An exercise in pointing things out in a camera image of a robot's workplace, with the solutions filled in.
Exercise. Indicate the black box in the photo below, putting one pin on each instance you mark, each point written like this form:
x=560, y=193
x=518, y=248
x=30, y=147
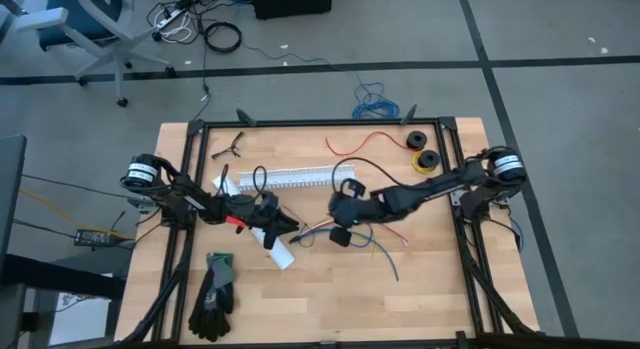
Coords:
x=290, y=1

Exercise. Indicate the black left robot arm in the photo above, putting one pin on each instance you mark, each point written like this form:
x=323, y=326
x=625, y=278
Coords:
x=190, y=199

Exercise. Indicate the dark grey desk panel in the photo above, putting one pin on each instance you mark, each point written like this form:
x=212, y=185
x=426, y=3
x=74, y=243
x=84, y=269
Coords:
x=10, y=189

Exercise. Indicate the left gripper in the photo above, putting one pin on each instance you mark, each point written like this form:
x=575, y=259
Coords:
x=257, y=214

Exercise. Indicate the black zip tie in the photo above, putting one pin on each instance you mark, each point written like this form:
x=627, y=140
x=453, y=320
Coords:
x=295, y=237

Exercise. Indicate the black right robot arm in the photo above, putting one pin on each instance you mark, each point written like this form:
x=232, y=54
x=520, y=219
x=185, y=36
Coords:
x=435, y=186

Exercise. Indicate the grey metal clamp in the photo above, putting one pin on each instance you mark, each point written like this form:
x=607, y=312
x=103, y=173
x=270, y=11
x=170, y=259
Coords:
x=142, y=204

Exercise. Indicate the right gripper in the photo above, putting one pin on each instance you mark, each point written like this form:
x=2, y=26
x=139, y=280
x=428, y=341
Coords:
x=362, y=209

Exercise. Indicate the white duct cover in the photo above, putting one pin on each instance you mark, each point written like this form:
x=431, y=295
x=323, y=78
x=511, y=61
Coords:
x=282, y=256

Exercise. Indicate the black grey work glove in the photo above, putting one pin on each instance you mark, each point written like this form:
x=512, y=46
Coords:
x=215, y=309

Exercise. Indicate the black side desk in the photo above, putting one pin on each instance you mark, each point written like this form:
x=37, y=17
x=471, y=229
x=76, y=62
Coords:
x=50, y=276

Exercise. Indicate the white power strip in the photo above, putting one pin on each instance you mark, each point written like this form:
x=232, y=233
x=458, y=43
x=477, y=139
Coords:
x=170, y=18

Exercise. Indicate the white office chair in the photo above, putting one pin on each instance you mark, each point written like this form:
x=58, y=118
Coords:
x=45, y=18

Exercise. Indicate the black aluminium table frame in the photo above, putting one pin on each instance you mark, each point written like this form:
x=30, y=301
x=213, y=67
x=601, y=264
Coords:
x=320, y=123

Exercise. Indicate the black power adapter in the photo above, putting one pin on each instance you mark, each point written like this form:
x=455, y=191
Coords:
x=92, y=237

